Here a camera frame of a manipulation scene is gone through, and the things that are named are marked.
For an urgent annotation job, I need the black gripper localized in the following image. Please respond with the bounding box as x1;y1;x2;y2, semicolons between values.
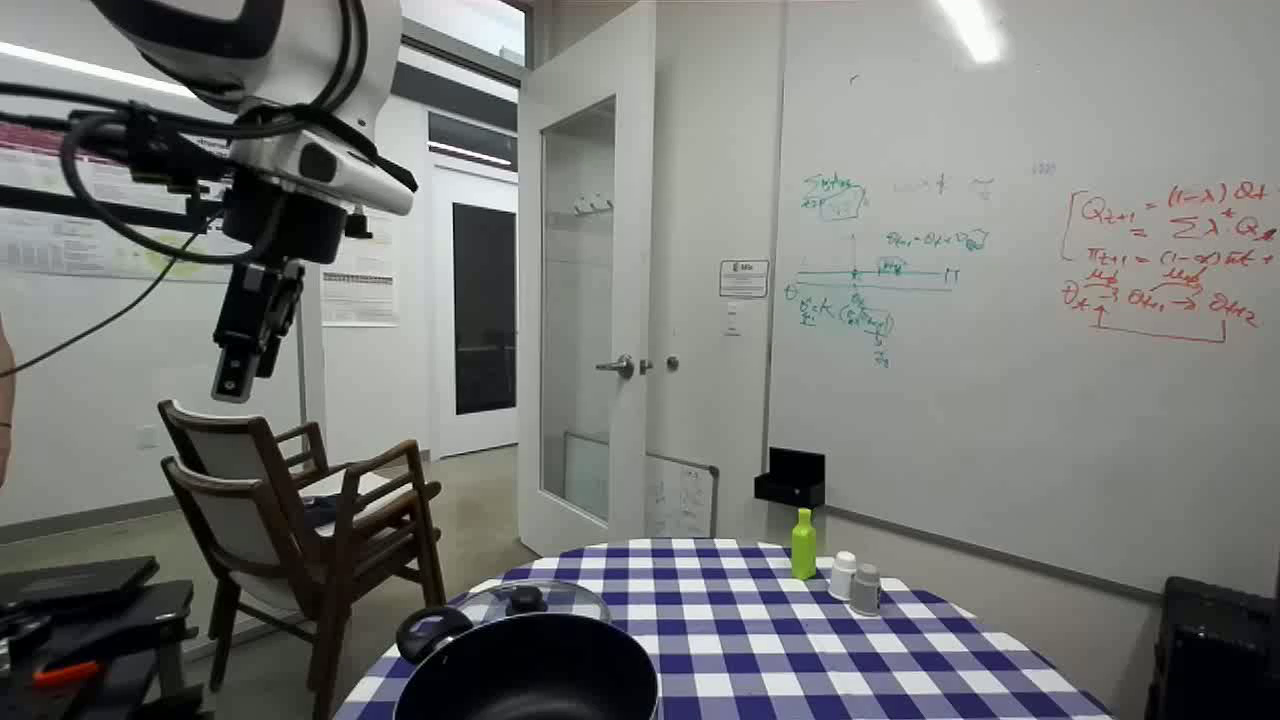
212;258;306;400

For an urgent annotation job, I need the glass pot lid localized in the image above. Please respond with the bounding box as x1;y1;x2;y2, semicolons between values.
456;581;607;625

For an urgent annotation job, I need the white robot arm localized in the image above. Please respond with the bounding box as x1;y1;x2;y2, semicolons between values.
4;0;416;400

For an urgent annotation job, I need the black cooking pot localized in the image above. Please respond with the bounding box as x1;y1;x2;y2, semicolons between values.
394;609;662;720

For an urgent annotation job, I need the rear wooden chair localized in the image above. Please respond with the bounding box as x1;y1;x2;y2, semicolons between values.
158;395;433;534

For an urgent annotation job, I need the wooden chair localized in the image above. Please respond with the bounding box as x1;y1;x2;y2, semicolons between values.
158;395;433;534
161;454;443;720

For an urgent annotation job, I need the front wooden chair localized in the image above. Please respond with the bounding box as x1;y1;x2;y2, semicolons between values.
161;454;443;720

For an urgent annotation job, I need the black equipment cart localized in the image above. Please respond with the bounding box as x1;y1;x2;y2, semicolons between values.
0;557;210;720

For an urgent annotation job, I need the white door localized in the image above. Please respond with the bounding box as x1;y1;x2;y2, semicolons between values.
517;0;655;550

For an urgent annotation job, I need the blue checkered tablecloth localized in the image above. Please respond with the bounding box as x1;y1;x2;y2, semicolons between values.
334;534;1115;720

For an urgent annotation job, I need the green plastic bottle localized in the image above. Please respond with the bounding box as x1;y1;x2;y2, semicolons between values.
791;509;819;581

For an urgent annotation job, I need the white salt shaker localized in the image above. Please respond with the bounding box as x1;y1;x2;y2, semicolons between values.
829;550;856;603

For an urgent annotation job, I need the grey pepper shaker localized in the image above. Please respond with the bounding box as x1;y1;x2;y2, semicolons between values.
849;562;881;611

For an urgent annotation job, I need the black suitcase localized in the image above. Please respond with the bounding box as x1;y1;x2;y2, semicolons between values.
1144;575;1280;720

